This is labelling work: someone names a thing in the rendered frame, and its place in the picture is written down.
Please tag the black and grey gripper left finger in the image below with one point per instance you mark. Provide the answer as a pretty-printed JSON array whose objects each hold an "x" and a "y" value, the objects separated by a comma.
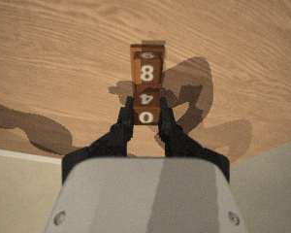
[{"x": 114, "y": 143}]

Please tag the brown calendar cube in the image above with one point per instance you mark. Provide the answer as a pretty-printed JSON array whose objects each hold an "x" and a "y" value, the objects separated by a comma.
[
  {"x": 146, "y": 108},
  {"x": 147, "y": 65}
]

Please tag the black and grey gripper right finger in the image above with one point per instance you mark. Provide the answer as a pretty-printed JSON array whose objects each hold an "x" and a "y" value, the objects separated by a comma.
[{"x": 178, "y": 143}]

